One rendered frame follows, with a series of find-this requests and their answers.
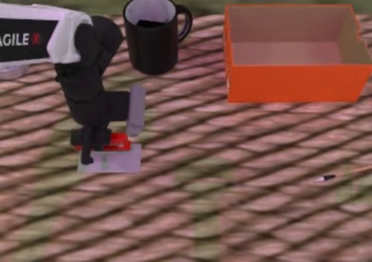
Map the red stapler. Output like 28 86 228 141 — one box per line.
73 132 131 153

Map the grey square pad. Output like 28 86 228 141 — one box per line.
77 143 142 174

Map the black mug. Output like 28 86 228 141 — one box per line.
122 0 194 76

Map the orange open box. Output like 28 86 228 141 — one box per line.
223 3 372 104

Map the thin orange pen black tip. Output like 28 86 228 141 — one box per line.
314 165 372 183

